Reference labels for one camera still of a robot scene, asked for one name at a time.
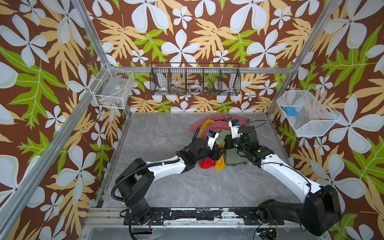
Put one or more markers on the white tape roll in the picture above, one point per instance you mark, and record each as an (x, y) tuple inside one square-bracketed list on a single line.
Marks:
[(195, 89)]

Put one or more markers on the white wire basket right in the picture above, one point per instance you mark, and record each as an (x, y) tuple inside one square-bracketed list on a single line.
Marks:
[(316, 116)]

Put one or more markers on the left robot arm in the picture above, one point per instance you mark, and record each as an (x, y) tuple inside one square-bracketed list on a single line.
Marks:
[(134, 182)]

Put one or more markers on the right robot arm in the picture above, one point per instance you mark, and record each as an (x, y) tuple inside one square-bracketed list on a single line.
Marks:
[(319, 208)]

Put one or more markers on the black wire basket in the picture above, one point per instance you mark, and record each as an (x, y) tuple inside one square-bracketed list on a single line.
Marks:
[(217, 79)]

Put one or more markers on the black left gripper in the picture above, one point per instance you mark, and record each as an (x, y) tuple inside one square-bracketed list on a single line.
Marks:
[(216, 153)]

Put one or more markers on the white wire basket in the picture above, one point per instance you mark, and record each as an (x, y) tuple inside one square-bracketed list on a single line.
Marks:
[(111, 88), (316, 116)]

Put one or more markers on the yellow cloth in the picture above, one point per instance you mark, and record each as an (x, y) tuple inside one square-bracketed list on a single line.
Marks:
[(221, 162)]

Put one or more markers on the blue object in basket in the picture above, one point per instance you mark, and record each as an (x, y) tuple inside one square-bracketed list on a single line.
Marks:
[(291, 111)]

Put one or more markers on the maroon pink shirt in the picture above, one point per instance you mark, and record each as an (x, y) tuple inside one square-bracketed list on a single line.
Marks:
[(217, 123)]

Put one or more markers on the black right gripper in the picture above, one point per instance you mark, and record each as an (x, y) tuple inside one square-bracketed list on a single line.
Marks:
[(231, 143)]

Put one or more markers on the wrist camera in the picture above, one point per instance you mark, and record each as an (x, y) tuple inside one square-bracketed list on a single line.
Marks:
[(211, 138), (235, 128)]

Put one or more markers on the white wire basket left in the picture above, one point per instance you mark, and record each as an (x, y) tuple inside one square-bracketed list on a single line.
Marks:
[(111, 88)]

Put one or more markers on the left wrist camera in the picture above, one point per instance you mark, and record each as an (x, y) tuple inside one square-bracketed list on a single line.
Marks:
[(211, 138)]

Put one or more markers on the olive green cloth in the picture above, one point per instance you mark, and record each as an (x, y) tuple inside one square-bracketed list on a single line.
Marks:
[(231, 156)]

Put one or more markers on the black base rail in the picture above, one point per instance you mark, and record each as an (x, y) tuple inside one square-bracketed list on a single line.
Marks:
[(247, 216)]

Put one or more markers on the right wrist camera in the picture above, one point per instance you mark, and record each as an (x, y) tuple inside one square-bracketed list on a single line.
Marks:
[(235, 128)]

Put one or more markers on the red cloth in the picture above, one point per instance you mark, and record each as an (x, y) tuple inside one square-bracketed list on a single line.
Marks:
[(207, 163)]

